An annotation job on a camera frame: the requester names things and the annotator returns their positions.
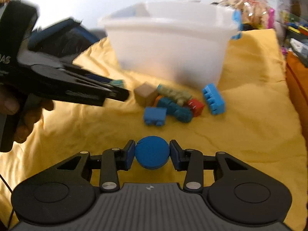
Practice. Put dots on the clear plastic storage box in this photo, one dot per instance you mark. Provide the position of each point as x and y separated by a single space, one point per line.
294 21

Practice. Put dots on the yellow cloth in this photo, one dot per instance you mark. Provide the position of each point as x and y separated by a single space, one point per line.
245 115

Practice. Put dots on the orange cabinet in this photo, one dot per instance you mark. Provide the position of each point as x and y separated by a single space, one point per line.
299 86

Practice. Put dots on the clear snack bag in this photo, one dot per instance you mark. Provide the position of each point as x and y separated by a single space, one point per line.
245 4

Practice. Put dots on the teal toy block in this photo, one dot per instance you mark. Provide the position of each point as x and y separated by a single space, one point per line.
118 83

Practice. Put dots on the black fabric bag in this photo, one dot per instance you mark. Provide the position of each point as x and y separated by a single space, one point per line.
72 38

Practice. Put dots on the large blue toy brick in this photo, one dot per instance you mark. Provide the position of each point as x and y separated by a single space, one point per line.
214 99

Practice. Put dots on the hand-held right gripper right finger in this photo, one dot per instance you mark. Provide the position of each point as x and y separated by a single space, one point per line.
174 155

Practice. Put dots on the wooden cube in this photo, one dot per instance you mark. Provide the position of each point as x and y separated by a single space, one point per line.
145 95

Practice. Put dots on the small red toy brick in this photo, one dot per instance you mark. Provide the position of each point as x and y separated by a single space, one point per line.
196 107

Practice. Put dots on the pink packet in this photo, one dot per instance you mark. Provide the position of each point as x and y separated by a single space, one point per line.
271 19

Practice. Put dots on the person's left hand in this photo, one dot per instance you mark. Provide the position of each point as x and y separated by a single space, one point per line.
28 120

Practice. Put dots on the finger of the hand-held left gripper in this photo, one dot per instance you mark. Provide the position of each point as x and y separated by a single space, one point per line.
96 95
93 78

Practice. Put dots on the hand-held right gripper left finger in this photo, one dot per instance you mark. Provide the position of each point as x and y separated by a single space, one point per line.
130 154

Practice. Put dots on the white plastic bin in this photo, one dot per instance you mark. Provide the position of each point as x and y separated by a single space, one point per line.
173 50

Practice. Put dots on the blue round disc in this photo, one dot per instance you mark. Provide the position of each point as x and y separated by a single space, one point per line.
152 152

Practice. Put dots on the small blue toy brick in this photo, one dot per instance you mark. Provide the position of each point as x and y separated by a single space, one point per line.
154 116

